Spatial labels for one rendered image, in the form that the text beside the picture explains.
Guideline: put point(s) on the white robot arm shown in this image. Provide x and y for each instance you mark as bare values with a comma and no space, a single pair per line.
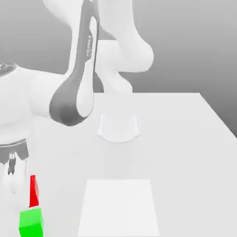
64,103

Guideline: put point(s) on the small green cube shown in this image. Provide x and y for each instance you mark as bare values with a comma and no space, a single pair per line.
30,222

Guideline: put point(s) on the small red cube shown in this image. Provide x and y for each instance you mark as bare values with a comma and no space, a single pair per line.
33,196

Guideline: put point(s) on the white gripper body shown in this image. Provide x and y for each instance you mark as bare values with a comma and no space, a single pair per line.
19,177

